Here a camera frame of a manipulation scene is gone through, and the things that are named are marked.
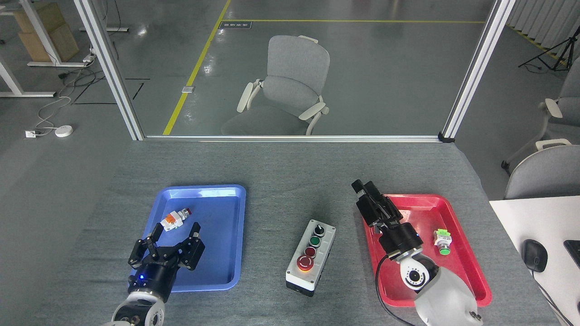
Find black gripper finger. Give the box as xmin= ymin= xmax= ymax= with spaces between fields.
xmin=365 ymin=181 xmax=404 ymax=227
xmin=168 ymin=222 xmax=206 ymax=271
xmin=128 ymin=222 xmax=164 ymax=268
xmin=352 ymin=179 xmax=383 ymax=228

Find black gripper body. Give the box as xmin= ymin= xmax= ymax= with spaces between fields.
xmin=128 ymin=256 xmax=179 ymax=303
xmin=378 ymin=223 xmax=423 ymax=262

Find green push button switch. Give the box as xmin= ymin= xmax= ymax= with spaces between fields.
xmin=434 ymin=229 xmax=452 ymax=256

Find grey control box with buttons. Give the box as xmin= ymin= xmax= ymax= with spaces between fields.
xmin=285 ymin=219 xmax=337 ymax=297

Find cardboard box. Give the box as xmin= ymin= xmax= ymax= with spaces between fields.
xmin=13 ymin=2 xmax=66 ymax=33
xmin=18 ymin=24 xmax=80 ymax=63

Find blue plastic tray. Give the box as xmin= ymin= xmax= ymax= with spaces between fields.
xmin=127 ymin=184 xmax=247 ymax=294

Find red plastic tray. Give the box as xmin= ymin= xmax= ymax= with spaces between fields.
xmin=360 ymin=194 xmax=493 ymax=307

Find white desk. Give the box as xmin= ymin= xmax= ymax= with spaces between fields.
xmin=489 ymin=196 xmax=580 ymax=326

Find black computer mouse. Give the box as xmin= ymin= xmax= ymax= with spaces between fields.
xmin=521 ymin=239 xmax=548 ymax=273

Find grey office chair white armrests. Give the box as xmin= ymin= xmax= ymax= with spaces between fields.
xmin=221 ymin=35 xmax=330 ymax=136
xmin=501 ymin=57 xmax=580 ymax=175
xmin=504 ymin=139 xmax=580 ymax=200

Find black tripod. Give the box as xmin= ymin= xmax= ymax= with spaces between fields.
xmin=518 ymin=36 xmax=580 ymax=72

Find red push button switch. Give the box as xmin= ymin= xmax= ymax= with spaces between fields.
xmin=161 ymin=208 xmax=193 ymax=232

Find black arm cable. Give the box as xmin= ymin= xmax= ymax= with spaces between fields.
xmin=374 ymin=254 xmax=417 ymax=326

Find silver aluminium rail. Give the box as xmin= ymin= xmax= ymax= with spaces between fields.
xmin=144 ymin=134 xmax=442 ymax=143

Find black mouse cable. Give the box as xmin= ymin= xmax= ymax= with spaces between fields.
xmin=532 ymin=271 xmax=576 ymax=326

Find silver aluminium post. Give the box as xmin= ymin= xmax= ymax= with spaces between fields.
xmin=438 ymin=0 xmax=517 ymax=143
xmin=73 ymin=0 xmax=145 ymax=141

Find white floor cable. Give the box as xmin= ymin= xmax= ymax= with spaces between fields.
xmin=35 ymin=93 xmax=73 ymax=134

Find white desk leg frame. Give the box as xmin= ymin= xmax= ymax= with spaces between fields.
xmin=18 ymin=0 xmax=89 ymax=67
xmin=0 ymin=57 xmax=56 ymax=98

